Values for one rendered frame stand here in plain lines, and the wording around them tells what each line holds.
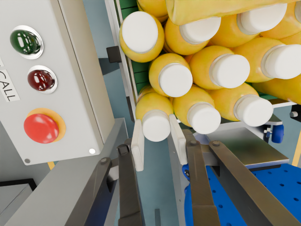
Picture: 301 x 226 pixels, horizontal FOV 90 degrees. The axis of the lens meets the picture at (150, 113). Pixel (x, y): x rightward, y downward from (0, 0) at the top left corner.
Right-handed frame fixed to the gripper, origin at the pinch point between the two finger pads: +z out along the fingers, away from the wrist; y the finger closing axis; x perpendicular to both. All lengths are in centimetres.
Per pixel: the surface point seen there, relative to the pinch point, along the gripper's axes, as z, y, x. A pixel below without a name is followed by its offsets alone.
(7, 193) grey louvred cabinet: 92, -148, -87
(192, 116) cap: 2.4, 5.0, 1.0
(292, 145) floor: 110, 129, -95
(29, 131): -1.2, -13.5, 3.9
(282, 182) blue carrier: 5.7, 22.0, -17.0
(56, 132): -1.0, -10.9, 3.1
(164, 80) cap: 2.1, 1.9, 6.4
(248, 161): 5.5, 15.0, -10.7
